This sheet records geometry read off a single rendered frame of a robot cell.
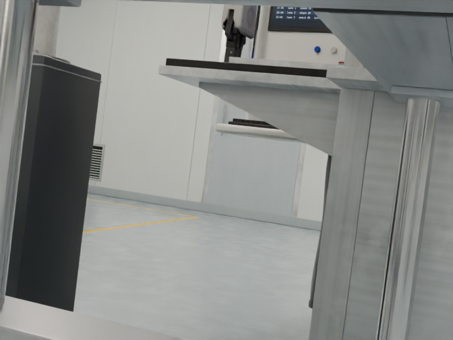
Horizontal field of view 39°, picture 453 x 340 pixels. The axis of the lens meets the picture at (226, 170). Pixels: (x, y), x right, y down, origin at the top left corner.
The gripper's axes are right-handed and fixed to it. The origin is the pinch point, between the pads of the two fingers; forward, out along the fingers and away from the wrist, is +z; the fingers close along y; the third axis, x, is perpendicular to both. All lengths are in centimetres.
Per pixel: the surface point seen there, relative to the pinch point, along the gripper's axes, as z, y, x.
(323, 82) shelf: 4.8, -10.9, -23.8
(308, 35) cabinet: -24, 89, 8
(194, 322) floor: 92, 110, 42
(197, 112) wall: -18, 545, 245
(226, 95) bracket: 8.7, -2.3, -0.7
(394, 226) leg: 28, -34, -44
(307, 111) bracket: 10.1, -2.3, -19.3
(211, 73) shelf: 5.4, -10.8, 0.0
